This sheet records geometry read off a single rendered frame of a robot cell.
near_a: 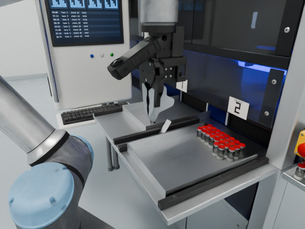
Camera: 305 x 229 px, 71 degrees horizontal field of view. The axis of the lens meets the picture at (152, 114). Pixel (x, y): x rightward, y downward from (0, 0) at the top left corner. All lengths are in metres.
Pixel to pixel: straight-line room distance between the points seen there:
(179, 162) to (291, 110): 0.36
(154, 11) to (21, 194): 0.41
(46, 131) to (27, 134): 0.04
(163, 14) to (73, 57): 0.95
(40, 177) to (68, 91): 0.92
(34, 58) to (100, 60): 4.61
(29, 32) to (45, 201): 5.50
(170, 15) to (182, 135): 0.53
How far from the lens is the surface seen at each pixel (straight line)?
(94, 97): 1.40
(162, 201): 0.57
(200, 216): 1.26
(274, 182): 0.82
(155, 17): 0.43
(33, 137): 0.56
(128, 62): 0.43
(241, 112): 0.81
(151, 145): 0.80
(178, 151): 0.77
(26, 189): 0.49
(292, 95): 0.70
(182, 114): 1.06
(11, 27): 5.86
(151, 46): 0.44
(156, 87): 0.44
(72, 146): 0.58
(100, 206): 1.83
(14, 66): 5.94
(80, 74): 1.35
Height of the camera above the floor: 1.31
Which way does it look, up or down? 24 degrees down
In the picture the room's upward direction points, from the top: straight up
